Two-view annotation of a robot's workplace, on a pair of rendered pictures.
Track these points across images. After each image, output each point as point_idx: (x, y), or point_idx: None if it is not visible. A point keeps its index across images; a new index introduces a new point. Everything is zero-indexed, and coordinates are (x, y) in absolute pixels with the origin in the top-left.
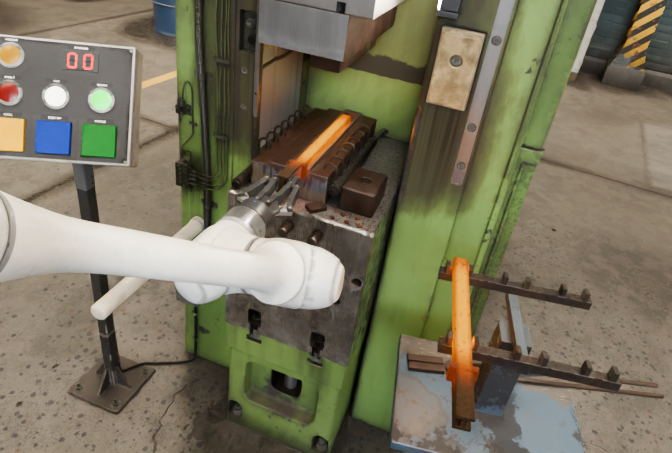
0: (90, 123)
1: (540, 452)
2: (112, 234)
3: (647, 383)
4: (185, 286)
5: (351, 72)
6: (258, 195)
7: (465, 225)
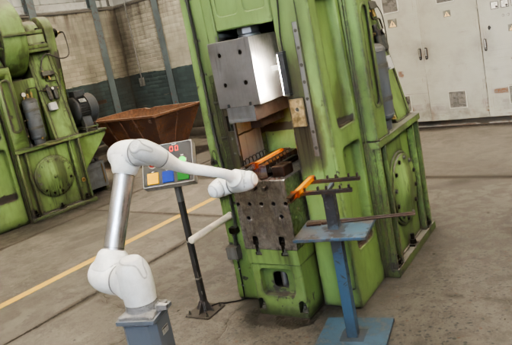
0: None
1: (349, 233)
2: (187, 162)
3: (410, 212)
4: (211, 191)
5: (283, 132)
6: None
7: (328, 173)
